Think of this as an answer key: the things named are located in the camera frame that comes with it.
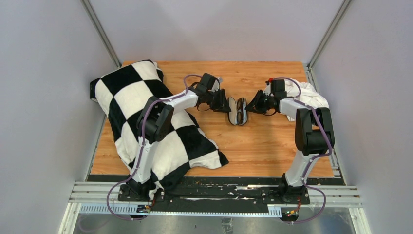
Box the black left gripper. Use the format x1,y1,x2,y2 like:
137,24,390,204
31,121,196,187
205,88,231,113

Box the black glasses case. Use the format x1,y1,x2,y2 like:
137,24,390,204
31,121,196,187
227,97,248,126

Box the tortoiseshell brown sunglasses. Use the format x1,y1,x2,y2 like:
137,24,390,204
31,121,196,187
236,97,248,126

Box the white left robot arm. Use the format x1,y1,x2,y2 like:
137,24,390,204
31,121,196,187
126,73,229,201

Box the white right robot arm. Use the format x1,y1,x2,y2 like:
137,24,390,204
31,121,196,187
245,77,335,204

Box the crumpled white cloth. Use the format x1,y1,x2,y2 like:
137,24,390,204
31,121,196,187
284,79,329,108

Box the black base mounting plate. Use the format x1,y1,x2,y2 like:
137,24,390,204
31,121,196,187
117,176,310,214

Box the black white checkered pillow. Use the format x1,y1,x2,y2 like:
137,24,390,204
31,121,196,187
90,60,228,200

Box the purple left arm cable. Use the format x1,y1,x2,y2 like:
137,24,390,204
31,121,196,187
106,74,204,221

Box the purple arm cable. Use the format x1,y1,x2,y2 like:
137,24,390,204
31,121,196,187
267,77,333,224
106,74,204,221

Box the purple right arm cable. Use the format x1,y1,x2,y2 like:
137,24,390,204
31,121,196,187
267,77,333,224

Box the aluminium frame rail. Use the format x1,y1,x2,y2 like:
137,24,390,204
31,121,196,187
58,176,371,234

